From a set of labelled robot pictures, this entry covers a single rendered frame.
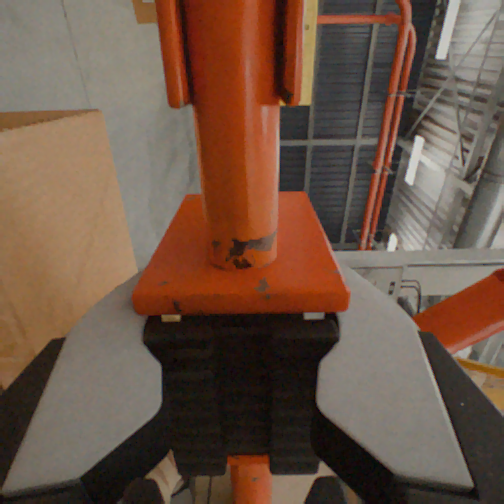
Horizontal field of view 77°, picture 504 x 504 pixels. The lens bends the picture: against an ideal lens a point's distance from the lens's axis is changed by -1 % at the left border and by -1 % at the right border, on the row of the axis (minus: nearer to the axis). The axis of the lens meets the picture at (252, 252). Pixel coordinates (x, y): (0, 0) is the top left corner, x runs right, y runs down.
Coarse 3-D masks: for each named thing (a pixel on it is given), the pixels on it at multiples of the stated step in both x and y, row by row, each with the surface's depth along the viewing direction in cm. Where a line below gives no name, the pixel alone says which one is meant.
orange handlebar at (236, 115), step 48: (192, 0) 6; (240, 0) 6; (288, 0) 6; (192, 48) 7; (240, 48) 6; (288, 48) 7; (192, 96) 8; (240, 96) 7; (288, 96) 7; (240, 144) 7; (240, 192) 8; (240, 240) 9; (240, 480) 15
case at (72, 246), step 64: (0, 128) 17; (64, 128) 22; (0, 192) 16; (64, 192) 22; (0, 256) 16; (64, 256) 22; (128, 256) 33; (0, 320) 16; (64, 320) 22; (0, 384) 16
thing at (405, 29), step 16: (400, 0) 597; (320, 16) 638; (336, 16) 637; (352, 16) 637; (368, 16) 637; (384, 16) 637; (400, 16) 638; (400, 32) 628; (400, 48) 640; (400, 64) 656; (400, 96) 719; (384, 112) 713; (400, 112) 739; (384, 128) 727; (384, 144) 747; (384, 160) 808; (384, 176) 823; (368, 192) 824; (368, 208) 839; (368, 224) 866; (368, 240) 935
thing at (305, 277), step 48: (288, 192) 15; (192, 240) 11; (288, 240) 11; (144, 288) 9; (192, 288) 8; (240, 288) 8; (288, 288) 8; (336, 288) 8; (144, 336) 8; (192, 336) 8; (240, 336) 9; (288, 336) 8; (336, 336) 8; (192, 384) 9; (240, 384) 10; (288, 384) 9; (192, 432) 10; (240, 432) 11; (288, 432) 10
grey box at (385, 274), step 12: (348, 264) 117; (360, 264) 117; (372, 264) 117; (384, 264) 117; (396, 264) 117; (372, 276) 118; (384, 276) 118; (396, 276) 118; (384, 288) 121; (396, 288) 121; (396, 300) 124
